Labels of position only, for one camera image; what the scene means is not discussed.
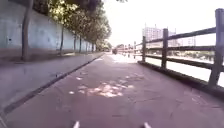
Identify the row of trees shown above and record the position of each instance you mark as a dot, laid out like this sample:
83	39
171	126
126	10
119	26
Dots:
26	33

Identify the robot's own part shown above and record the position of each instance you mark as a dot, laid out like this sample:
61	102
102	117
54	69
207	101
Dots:
76	124
145	125

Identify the red paved path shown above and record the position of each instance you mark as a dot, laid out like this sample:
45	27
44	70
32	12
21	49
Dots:
113	106

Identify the grassy soil verge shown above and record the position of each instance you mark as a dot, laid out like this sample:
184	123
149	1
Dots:
40	56

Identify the vehicle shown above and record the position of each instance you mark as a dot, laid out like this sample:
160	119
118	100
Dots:
114	51

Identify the grey asphalt lane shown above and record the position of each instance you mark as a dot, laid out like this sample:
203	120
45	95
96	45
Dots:
26	76

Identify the blue-grey wall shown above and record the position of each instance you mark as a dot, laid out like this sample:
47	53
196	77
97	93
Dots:
43	33

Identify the pale water channel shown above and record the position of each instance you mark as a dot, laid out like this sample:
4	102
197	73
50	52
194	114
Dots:
186	69

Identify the pale tall building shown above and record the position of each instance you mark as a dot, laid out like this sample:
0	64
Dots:
153	33

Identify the dark kerb line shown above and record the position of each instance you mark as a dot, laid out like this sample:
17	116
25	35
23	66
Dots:
33	92

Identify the bank with bushes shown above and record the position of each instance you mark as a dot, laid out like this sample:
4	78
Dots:
193	55

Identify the dark wooden fence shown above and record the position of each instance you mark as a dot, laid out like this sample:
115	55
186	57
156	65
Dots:
165	50

